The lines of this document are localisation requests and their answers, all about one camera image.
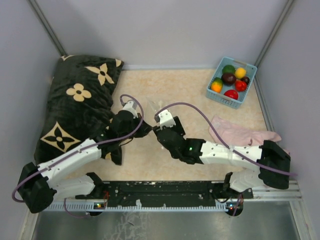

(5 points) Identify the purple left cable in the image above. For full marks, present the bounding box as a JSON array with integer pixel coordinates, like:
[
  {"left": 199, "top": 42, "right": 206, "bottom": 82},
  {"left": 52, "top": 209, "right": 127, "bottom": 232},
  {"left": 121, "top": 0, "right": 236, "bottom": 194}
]
[{"left": 12, "top": 93, "right": 145, "bottom": 221}]

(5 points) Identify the dark brown toy fruit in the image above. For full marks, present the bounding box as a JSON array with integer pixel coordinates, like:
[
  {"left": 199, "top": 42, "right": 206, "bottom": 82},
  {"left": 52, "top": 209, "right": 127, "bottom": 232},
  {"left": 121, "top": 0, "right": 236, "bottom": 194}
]
[{"left": 221, "top": 73, "right": 237, "bottom": 86}]

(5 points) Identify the green toy fruit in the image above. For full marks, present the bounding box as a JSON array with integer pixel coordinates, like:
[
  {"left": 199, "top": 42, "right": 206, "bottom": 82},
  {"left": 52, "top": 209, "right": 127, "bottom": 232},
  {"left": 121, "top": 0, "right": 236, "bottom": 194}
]
[{"left": 222, "top": 64, "right": 236, "bottom": 74}]

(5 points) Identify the red toy apple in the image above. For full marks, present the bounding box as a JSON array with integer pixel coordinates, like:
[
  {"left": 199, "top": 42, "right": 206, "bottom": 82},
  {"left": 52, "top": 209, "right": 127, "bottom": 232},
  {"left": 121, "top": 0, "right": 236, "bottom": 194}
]
[{"left": 224, "top": 89, "right": 239, "bottom": 100}]

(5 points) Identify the purple cable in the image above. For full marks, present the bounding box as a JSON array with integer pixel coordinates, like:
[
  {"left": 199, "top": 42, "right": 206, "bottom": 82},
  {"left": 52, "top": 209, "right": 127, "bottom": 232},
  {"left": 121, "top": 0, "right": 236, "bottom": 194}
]
[
  {"left": 153, "top": 101, "right": 298, "bottom": 218},
  {"left": 12, "top": 93, "right": 145, "bottom": 221}
]

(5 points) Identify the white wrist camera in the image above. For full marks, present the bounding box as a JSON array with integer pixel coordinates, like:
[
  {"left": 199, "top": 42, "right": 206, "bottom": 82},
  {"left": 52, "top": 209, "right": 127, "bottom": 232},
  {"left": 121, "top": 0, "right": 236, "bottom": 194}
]
[
  {"left": 121, "top": 100, "right": 138, "bottom": 119},
  {"left": 155, "top": 109, "right": 176, "bottom": 130}
]

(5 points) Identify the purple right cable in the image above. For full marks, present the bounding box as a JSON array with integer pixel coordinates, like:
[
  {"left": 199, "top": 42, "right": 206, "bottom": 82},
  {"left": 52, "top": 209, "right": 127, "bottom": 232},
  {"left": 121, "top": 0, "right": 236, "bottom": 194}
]
[{"left": 153, "top": 101, "right": 298, "bottom": 218}]

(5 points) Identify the black floral pillow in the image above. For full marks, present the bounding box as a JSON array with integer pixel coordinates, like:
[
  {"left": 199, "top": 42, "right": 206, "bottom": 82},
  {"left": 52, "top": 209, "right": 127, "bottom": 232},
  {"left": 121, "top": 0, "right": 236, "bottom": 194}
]
[{"left": 34, "top": 55, "right": 124, "bottom": 164}]

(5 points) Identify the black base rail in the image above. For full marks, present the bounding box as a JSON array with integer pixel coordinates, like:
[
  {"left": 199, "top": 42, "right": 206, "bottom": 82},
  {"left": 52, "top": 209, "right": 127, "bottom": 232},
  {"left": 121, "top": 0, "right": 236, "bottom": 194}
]
[{"left": 75, "top": 181, "right": 240, "bottom": 208}]

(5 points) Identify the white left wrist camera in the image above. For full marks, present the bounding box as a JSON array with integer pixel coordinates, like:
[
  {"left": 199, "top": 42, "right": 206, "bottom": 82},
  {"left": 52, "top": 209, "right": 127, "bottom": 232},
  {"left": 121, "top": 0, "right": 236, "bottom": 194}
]
[{"left": 121, "top": 100, "right": 138, "bottom": 119}]

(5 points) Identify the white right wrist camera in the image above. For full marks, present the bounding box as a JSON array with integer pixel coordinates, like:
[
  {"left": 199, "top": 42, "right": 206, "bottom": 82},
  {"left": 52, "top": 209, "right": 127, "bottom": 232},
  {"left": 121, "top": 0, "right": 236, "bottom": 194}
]
[{"left": 155, "top": 109, "right": 176, "bottom": 130}]

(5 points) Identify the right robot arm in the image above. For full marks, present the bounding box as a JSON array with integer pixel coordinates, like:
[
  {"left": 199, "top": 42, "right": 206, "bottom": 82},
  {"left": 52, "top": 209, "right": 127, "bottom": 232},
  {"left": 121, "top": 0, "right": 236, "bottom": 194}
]
[{"left": 153, "top": 116, "right": 291, "bottom": 198}]

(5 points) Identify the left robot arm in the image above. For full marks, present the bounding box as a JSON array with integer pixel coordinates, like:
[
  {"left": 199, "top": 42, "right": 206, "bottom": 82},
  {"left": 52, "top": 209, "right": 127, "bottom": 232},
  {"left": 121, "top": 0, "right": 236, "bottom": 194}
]
[{"left": 17, "top": 110, "right": 152, "bottom": 214}]

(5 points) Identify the yellow toy lemon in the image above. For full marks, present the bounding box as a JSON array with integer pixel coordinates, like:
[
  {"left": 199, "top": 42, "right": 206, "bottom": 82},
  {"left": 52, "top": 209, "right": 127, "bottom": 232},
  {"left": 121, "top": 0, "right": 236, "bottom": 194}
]
[{"left": 234, "top": 67, "right": 247, "bottom": 79}]

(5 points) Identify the green orange toy mango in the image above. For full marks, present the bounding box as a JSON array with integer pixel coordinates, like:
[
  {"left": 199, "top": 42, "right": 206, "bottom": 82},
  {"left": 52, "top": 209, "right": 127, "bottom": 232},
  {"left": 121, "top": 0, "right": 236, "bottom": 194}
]
[{"left": 210, "top": 77, "right": 224, "bottom": 93}]

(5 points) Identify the red toy pepper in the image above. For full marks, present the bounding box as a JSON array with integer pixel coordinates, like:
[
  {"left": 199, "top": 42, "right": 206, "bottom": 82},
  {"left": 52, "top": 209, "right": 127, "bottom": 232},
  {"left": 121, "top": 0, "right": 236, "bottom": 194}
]
[{"left": 234, "top": 80, "right": 247, "bottom": 92}]

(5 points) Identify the small dark toy fruit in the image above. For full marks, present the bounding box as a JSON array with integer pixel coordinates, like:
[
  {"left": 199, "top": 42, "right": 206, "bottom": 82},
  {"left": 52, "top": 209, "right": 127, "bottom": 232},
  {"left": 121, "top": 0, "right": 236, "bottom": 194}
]
[{"left": 240, "top": 76, "right": 250, "bottom": 86}]

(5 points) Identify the pink cloth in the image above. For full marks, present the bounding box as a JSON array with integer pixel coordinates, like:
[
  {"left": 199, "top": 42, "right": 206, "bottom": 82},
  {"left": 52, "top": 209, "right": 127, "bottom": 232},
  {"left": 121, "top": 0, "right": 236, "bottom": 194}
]
[{"left": 209, "top": 115, "right": 282, "bottom": 147}]

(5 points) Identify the blue plastic basket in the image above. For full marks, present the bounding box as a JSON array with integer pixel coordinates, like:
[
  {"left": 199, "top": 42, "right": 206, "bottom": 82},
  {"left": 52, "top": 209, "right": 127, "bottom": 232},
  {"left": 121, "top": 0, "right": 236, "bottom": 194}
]
[{"left": 206, "top": 56, "right": 258, "bottom": 109}]

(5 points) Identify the clear dotted zip bag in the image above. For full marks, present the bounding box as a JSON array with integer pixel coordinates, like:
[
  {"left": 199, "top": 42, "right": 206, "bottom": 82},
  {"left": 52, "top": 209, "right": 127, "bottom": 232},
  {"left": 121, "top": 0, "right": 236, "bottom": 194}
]
[{"left": 146, "top": 98, "right": 167, "bottom": 120}]

